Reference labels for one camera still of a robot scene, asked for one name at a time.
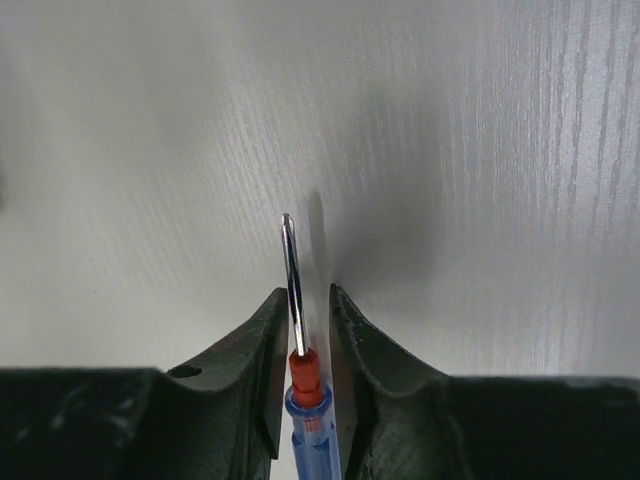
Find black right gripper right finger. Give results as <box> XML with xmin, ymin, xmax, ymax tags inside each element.
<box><xmin>329</xmin><ymin>285</ymin><xmax>639</xmax><ymax>479</ymax></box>

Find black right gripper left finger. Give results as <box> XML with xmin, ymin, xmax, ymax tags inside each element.
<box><xmin>1</xmin><ymin>288</ymin><xmax>288</xmax><ymax>479</ymax></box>

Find blue handle screwdriver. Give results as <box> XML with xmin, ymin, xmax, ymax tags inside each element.
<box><xmin>281</xmin><ymin>213</ymin><xmax>341</xmax><ymax>480</ymax></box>

